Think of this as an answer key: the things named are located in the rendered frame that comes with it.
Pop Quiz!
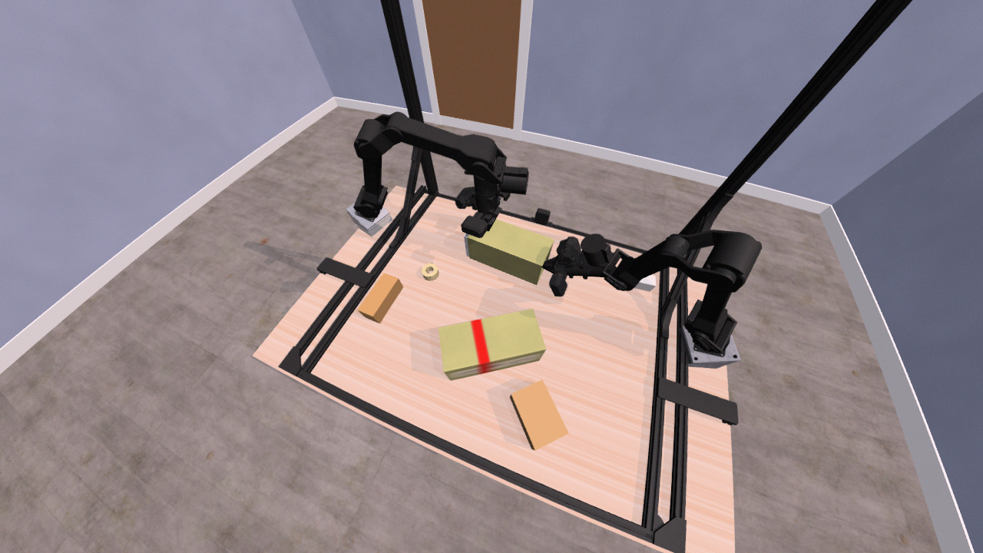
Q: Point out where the tan rectangular block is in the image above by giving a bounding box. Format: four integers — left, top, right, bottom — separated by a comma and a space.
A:
358, 273, 404, 323

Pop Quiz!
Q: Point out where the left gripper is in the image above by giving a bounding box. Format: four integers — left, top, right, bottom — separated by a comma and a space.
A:
542, 237, 589, 296

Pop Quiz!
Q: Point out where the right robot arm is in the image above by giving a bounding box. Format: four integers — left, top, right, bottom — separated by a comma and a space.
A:
353, 111, 529, 222

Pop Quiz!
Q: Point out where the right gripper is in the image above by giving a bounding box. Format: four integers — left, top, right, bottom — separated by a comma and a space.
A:
461, 186, 510, 238

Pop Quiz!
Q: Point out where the cream roll of tape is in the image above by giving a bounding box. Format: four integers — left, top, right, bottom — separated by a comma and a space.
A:
422, 263, 439, 281

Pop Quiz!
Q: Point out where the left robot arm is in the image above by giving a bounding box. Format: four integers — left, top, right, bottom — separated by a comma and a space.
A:
556, 230, 762, 357

